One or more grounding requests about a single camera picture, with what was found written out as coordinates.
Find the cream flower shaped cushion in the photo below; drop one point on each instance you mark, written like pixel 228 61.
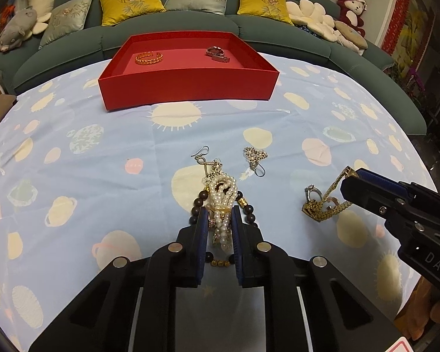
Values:
pixel 313 16

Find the grey pig plush toy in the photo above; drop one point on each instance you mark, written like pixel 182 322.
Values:
pixel 18 30

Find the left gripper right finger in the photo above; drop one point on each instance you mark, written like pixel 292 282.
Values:
pixel 309 305

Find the yellow embroidered cushion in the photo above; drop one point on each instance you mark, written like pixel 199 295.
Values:
pixel 116 11
pixel 272 9

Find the silver hook drop earring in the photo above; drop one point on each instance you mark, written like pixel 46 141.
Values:
pixel 210 167

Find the left yellow embroidered cushion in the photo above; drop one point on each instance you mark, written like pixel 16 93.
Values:
pixel 116 11

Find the orange red plush toy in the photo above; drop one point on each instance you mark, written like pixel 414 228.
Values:
pixel 6 15

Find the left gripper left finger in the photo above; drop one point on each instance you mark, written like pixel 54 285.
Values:
pixel 130 305

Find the dark red watch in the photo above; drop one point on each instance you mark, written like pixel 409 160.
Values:
pixel 217 54

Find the blue planet print tablecloth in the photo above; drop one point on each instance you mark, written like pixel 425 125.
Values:
pixel 80 186

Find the red tray box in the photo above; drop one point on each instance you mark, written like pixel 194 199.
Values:
pixel 172 67

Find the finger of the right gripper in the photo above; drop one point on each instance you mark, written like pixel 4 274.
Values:
pixel 381 181
pixel 356 191

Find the right yellow embroidered cushion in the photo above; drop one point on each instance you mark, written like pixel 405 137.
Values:
pixel 272 9

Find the brown round cushion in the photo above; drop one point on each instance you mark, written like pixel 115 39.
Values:
pixel 351 34

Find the red monkey plush toy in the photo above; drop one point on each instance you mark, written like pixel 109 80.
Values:
pixel 351 14

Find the dark green curved sofa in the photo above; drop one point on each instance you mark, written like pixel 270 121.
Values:
pixel 32 64

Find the left sage embroidered cushion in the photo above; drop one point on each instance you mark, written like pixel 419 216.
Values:
pixel 65 19

